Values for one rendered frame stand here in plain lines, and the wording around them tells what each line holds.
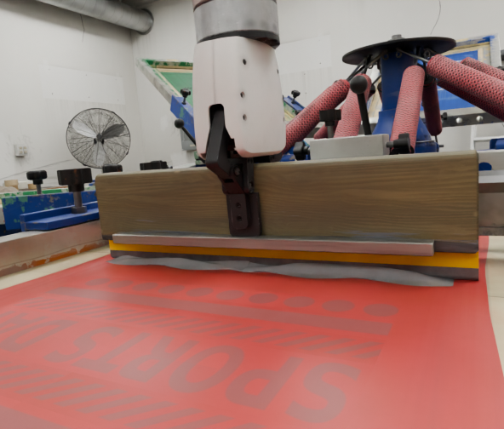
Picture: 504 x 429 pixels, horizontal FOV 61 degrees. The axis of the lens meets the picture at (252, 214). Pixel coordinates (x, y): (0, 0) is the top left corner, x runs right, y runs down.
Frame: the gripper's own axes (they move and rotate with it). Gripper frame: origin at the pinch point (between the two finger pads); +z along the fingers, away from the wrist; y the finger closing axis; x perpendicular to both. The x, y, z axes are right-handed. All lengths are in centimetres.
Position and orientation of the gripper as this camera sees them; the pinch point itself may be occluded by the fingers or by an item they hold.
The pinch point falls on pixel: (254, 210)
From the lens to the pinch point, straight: 41.3
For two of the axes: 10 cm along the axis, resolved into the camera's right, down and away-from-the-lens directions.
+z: 0.9, 9.9, 1.4
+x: 8.9, -0.1, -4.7
